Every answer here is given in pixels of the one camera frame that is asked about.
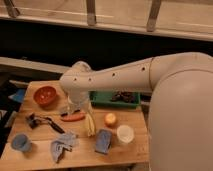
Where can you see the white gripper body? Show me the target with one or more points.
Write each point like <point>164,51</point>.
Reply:
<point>77,101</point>

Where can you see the blue sponge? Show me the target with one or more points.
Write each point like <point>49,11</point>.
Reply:
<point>103,141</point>

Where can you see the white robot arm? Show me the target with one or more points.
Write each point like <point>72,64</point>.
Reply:
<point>181,106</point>

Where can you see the white cup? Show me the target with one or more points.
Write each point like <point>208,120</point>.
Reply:
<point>125,134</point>

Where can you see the black handled tool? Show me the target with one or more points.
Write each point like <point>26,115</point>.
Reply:
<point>35,120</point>

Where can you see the blue object at table edge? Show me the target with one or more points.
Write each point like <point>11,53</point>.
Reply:
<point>18,96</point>

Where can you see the green plastic tray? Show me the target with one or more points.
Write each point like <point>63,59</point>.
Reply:
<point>103,98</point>

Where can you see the orange carrot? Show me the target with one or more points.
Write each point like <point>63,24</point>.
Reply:
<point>73,117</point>

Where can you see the dark grape bunch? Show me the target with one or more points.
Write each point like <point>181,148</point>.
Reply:
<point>123,96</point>

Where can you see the blue cup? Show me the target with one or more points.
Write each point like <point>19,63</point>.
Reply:
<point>21,143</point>

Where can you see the orange fruit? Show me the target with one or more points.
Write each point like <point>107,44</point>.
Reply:
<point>110,119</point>

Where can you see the blue crumpled cloth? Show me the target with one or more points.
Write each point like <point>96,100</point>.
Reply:
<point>65,141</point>

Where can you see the orange bowl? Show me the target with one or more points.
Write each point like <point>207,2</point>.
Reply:
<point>45,95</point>

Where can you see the pale yellow banana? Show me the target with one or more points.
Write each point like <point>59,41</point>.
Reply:
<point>90,124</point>

